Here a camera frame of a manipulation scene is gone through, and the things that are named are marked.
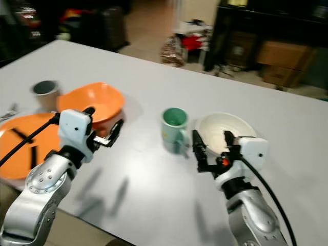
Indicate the red fabric item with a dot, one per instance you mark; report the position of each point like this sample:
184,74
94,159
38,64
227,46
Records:
191,42

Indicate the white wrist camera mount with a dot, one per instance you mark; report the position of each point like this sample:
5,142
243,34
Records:
74,128
253,149

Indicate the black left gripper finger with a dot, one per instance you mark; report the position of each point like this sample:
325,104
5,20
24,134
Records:
89,110
117,131

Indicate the short black strip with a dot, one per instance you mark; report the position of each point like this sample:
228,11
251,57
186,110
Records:
33,158

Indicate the large light cardboard box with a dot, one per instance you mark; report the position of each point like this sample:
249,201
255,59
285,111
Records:
284,54

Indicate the patterned bag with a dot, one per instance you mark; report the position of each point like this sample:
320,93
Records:
171,51

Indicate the dark brown cardboard box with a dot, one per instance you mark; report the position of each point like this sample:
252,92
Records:
241,48

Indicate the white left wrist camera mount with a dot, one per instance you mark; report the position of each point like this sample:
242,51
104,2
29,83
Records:
74,128

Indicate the grey cup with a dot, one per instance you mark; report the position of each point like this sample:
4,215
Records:
46,100

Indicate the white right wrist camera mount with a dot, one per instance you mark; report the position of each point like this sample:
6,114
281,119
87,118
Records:
253,149

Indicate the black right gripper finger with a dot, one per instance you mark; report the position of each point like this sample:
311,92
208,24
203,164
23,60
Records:
200,151
230,141

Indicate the white rack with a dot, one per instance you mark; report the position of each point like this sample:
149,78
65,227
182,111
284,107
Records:
205,32

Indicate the red and yellow toy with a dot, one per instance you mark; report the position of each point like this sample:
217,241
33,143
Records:
73,16

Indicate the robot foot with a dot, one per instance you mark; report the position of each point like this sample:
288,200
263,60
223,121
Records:
119,242

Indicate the orange bowl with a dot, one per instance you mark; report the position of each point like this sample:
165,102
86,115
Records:
89,96

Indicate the white bowl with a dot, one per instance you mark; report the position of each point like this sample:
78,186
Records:
215,130

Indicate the orange flat plate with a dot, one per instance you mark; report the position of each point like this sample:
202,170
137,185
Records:
15,159

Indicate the green mug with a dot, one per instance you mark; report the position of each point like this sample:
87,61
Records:
174,130

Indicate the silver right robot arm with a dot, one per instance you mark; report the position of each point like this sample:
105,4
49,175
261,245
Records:
256,215

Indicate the silver metal fork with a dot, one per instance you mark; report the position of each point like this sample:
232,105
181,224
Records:
7,114

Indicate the long black strip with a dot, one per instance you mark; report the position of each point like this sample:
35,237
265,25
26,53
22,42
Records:
23,136

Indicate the dark suitcase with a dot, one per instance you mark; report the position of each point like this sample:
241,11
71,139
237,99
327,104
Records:
114,28

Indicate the black shelf unit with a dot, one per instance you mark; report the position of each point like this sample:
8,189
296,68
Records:
271,23

